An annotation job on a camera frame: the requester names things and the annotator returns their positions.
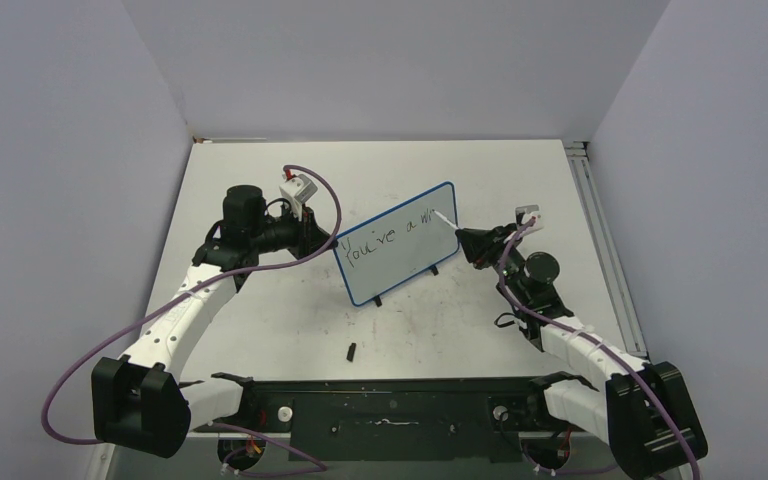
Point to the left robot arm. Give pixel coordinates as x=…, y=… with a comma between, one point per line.
x=219, y=269

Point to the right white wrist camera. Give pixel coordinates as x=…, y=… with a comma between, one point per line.
x=531, y=216

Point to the aluminium rail right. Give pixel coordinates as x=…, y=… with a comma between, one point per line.
x=613, y=272

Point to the white marker pen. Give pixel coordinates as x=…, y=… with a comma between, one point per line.
x=446, y=220

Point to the blue framed whiteboard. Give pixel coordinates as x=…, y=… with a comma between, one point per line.
x=397, y=245

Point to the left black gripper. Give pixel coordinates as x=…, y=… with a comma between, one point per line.
x=309, y=237

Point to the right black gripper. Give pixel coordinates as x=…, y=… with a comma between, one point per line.
x=491, y=241

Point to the black marker cap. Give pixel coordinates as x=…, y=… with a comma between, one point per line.
x=351, y=352

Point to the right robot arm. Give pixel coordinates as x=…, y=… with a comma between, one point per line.
x=527, y=284

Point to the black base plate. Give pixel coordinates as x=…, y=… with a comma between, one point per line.
x=401, y=420

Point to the aluminium rail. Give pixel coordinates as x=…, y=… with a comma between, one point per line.
x=157, y=420
x=613, y=272

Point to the aluminium rail front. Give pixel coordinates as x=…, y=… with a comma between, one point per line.
x=157, y=420

